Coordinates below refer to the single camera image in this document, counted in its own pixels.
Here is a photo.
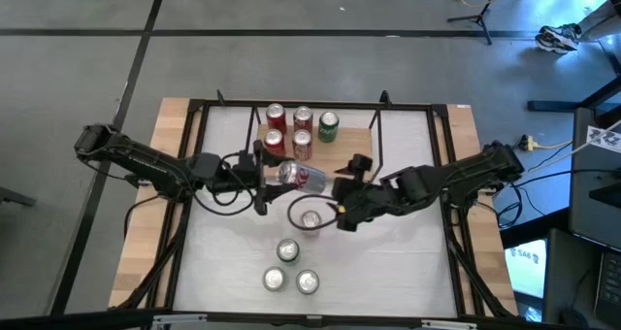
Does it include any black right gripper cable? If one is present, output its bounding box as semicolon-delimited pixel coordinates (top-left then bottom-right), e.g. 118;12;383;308
286;193;341;232

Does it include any black desk leg bar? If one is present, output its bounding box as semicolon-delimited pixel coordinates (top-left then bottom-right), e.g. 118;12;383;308
527;77;621;114

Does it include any black metal table frame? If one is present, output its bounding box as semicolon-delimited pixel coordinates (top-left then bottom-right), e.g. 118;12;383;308
109;89;519;321

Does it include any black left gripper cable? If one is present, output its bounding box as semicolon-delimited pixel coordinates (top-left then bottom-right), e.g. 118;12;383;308
191;174;256;217

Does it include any white printed paper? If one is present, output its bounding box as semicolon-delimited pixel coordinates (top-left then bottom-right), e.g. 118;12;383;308
585;124;621;155

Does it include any black tripod stand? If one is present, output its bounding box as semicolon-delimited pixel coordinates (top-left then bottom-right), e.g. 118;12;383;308
446;0;523;46

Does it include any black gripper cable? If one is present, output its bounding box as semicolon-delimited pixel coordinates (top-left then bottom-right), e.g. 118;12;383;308
286;193;341;232
191;174;256;217

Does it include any grey furniture foot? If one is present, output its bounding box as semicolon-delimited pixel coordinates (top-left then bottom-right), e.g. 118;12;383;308
0;186;38;208

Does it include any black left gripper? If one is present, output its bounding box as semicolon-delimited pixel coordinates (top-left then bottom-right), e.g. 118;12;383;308
215;139;298;216

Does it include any person's leg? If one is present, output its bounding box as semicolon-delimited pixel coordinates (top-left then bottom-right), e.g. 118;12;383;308
579;0;621;43

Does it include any black keyboard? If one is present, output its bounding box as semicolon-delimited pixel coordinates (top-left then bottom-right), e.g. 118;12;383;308
594;251;621;329

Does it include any dark grey desk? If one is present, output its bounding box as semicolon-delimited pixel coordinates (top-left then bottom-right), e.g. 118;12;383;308
570;107;621;251

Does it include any red Coca-Cola can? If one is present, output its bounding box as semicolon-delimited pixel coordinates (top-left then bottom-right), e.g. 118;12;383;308
292;105;315;133
265;102;288;133
263;128;287;157
291;128;314;162

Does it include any yellow power strip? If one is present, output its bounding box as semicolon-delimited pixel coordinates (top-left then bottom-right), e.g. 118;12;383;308
516;134;539;152

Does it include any lime green beverage can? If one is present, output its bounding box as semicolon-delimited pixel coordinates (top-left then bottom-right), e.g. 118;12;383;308
261;266;287;292

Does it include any green Sprite can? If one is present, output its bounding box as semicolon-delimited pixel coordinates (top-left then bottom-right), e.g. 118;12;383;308
317;110;341;144
276;238;301;265

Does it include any silver Diet Coke can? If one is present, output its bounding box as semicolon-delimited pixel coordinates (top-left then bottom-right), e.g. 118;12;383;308
276;159;329;195
295;269;321;296

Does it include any person's shoe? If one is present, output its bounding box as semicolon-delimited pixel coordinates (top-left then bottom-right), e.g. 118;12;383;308
535;22;582;54

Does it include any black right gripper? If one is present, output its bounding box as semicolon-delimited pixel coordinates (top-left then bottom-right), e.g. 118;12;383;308
334;153;394;233

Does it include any black rig beam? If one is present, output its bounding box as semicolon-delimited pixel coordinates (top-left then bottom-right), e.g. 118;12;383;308
0;308;621;330

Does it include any white lit screen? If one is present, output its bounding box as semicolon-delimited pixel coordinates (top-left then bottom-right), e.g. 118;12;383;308
504;237;549;300

